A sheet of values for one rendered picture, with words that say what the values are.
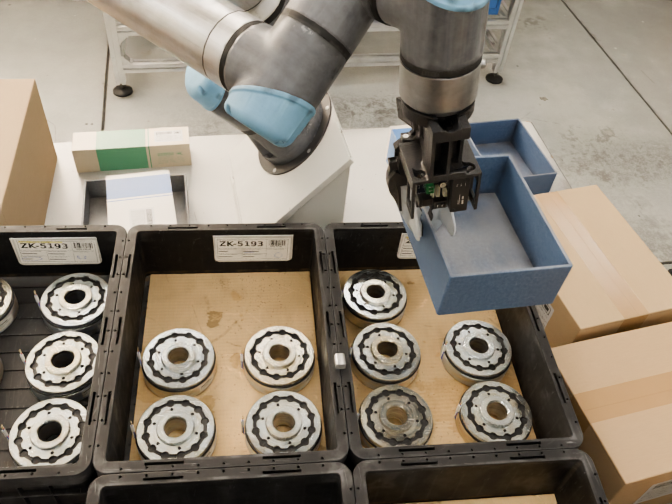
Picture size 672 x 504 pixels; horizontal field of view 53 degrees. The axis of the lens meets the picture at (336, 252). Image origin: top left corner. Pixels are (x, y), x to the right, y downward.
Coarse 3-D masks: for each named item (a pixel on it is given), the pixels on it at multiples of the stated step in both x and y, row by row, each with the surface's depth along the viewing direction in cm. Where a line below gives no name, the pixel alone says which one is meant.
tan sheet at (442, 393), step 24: (408, 288) 112; (408, 312) 108; (432, 312) 109; (480, 312) 110; (432, 336) 105; (432, 360) 102; (360, 384) 98; (432, 384) 99; (456, 384) 100; (432, 408) 97; (432, 432) 94; (456, 432) 94
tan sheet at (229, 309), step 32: (160, 288) 107; (192, 288) 108; (224, 288) 108; (256, 288) 109; (288, 288) 110; (160, 320) 103; (192, 320) 104; (224, 320) 104; (256, 320) 105; (288, 320) 105; (224, 352) 100; (224, 384) 96; (224, 416) 93; (320, 416) 94; (224, 448) 90; (320, 448) 91
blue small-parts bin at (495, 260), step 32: (480, 160) 89; (512, 160) 88; (480, 192) 93; (512, 192) 89; (480, 224) 89; (512, 224) 89; (544, 224) 81; (416, 256) 84; (448, 256) 84; (480, 256) 85; (512, 256) 86; (544, 256) 82; (448, 288) 75; (480, 288) 76; (512, 288) 77; (544, 288) 79
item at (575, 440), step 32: (352, 224) 107; (384, 224) 107; (544, 352) 93; (352, 384) 87; (352, 416) 84; (576, 416) 86; (352, 448) 81; (384, 448) 81; (416, 448) 82; (448, 448) 82; (480, 448) 82; (512, 448) 83; (544, 448) 83; (576, 448) 84
